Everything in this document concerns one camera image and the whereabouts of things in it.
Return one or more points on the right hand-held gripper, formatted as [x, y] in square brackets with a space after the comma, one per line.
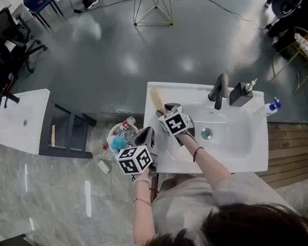
[174, 123]

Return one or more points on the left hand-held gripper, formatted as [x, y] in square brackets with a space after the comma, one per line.
[134, 160]

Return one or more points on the white sink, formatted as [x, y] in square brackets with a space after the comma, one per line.
[231, 148]

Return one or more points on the black soap dispenser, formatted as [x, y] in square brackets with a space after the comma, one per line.
[239, 94]

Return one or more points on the white bottle with blue pump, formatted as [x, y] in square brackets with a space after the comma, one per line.
[267, 109]

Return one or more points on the person's right forearm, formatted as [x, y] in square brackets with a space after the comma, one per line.
[209, 165]

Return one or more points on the person's left forearm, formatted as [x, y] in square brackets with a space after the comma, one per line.
[143, 217]

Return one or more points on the round sink drain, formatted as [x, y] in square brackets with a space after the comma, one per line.
[207, 133]

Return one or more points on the dark grey sink faucet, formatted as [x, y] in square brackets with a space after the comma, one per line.
[219, 90]

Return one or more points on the blue crumpled wrapper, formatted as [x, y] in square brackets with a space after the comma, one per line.
[118, 144]

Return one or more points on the small pale box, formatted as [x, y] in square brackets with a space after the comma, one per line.
[104, 166]

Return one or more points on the white waste bin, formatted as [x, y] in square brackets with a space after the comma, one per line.
[113, 134]

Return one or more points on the plastic bottle with red label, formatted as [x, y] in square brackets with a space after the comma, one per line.
[127, 123]

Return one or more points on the person's grey shirt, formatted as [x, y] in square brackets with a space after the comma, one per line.
[187, 200]

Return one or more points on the dark open cabinet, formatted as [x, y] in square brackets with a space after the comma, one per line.
[67, 131]

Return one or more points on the small white washbasin top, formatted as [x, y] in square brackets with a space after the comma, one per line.
[20, 124]

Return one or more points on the blue chair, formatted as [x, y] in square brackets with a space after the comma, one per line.
[40, 3]

